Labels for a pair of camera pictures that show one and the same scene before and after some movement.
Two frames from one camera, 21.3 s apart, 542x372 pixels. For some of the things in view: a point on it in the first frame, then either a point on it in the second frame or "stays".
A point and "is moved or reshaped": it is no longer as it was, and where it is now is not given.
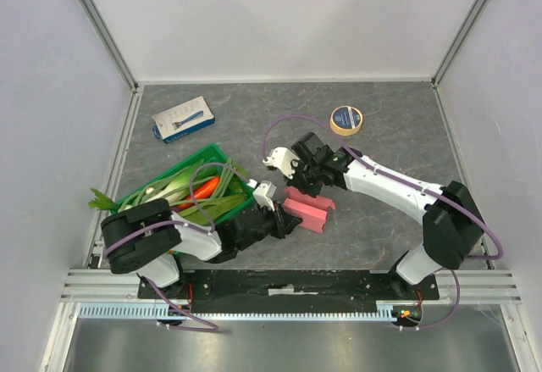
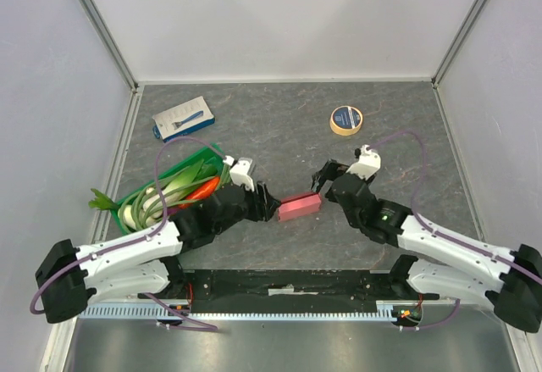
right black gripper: x=306 y=178 → x=335 y=180
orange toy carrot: x=203 y=191 stays
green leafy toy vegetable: x=102 y=202 stays
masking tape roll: x=345 y=120 stays
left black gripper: x=286 y=223 → x=264 y=205
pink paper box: x=312 y=210 is moved or reshaped
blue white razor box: x=182 y=119 stays
